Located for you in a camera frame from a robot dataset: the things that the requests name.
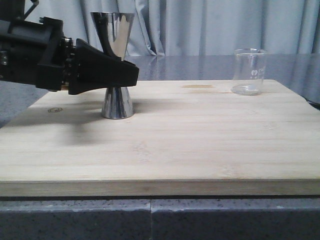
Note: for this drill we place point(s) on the black cutting board handle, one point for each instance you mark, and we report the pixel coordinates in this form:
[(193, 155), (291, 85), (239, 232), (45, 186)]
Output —
[(313, 104)]

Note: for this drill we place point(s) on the clear glass measuring cup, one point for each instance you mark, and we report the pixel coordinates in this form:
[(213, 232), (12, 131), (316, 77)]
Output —
[(249, 72)]

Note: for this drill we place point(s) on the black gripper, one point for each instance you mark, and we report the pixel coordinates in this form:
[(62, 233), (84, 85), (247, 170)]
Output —
[(35, 54)]

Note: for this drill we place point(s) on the light wooden cutting board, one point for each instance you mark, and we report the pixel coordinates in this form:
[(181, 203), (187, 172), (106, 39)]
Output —
[(185, 138)]

